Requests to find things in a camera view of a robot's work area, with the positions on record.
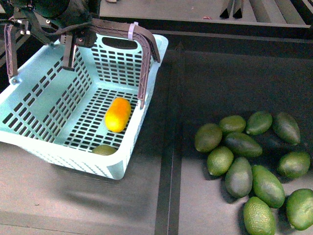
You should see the yellow mango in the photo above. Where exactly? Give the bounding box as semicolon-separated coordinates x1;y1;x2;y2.
104;97;131;133

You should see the green avocado pile one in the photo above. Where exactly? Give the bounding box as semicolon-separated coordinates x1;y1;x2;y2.
195;123;223;153

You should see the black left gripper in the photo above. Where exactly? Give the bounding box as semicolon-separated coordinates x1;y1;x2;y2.
59;28;96;71

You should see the green avocado pile eleven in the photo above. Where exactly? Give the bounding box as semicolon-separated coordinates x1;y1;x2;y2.
286;188;313;231

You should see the light blue plastic basket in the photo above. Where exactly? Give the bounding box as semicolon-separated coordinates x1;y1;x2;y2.
0;36;160;180

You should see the green avocado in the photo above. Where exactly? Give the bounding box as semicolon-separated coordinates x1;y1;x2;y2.
92;144;117;156

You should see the green avocado pile seven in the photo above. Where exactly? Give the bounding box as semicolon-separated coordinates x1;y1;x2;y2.
225;157;253;198

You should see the brown basket handle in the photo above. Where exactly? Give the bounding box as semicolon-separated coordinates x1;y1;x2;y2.
1;19;161;109

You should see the dark avocado pile five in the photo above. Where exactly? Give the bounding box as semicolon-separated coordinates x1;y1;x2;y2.
224;132;263;158

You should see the green avocado pile ten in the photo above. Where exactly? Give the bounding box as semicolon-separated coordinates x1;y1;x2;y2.
243;197;276;235

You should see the green avocado pile eight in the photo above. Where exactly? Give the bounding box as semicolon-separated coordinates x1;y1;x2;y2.
252;165;285;209

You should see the green avocado pile two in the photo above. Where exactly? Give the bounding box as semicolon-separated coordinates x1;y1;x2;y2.
219;115;246;135

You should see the green avocado pile nine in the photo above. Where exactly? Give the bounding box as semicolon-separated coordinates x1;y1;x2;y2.
277;152;311;179

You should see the dark avocado pile four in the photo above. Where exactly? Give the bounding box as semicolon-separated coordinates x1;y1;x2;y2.
272;112;301;145

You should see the white zip tie right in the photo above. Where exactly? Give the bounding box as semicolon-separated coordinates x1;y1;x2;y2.
128;22;138;41

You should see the green avocado pile three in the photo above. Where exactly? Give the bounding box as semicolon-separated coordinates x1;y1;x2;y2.
246;111;272;136

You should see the green avocado pile six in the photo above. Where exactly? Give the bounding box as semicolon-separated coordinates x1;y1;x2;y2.
207;146;234;176

